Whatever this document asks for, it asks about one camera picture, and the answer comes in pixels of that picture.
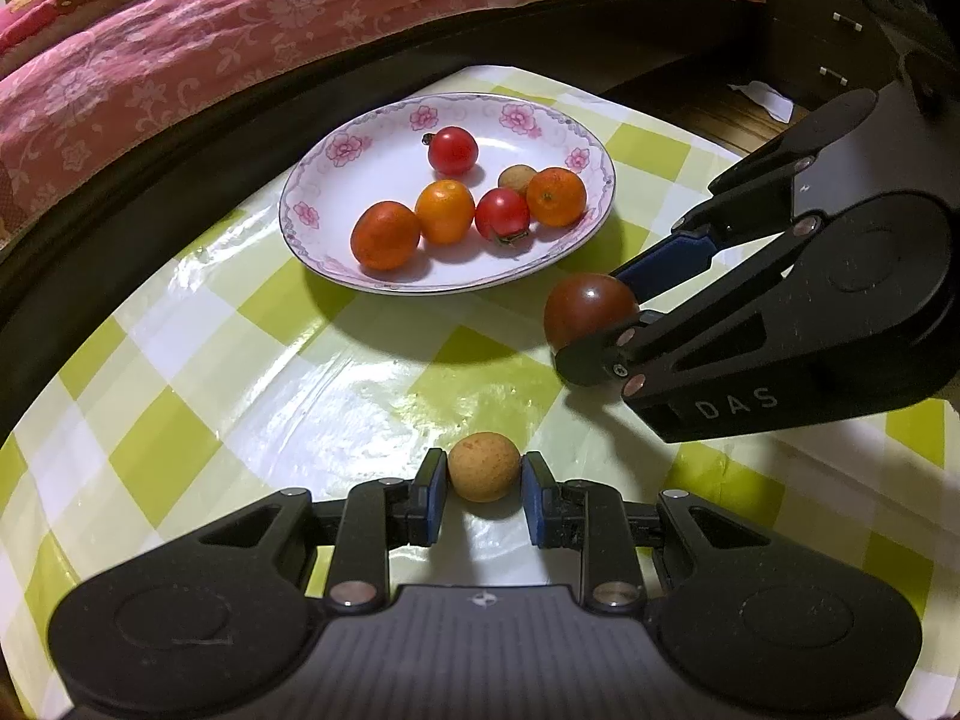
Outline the red cherry tomato with stem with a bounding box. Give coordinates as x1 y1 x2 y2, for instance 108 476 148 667
473 187 530 245

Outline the dark nightstand with drawers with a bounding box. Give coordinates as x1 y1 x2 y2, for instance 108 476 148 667
757 0 939 122

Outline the dark bed frame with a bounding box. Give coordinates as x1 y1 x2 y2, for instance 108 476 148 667
2 0 766 431

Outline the tan longan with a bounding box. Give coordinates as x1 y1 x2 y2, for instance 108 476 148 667
498 164 537 197
449 433 521 504

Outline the green checkered tablecloth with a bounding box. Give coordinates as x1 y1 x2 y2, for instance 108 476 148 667
0 63 960 720

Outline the yellow-orange kumquat in plate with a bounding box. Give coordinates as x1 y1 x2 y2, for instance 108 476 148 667
415 179 475 245

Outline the white paper on floor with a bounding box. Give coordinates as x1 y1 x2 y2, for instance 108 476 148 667
732 82 794 124

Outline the dark purple tomato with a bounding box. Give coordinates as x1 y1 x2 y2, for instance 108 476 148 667
544 273 640 353

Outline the white floral plate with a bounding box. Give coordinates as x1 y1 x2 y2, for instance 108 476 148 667
278 93 617 296

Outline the orange tangerine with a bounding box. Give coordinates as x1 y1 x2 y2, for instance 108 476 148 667
350 200 421 271
526 167 587 227

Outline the tan longan in plate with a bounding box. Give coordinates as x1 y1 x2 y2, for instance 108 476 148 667
498 164 537 197

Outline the pink floral bed sheet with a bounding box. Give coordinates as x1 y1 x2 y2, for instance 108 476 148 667
0 0 767 249

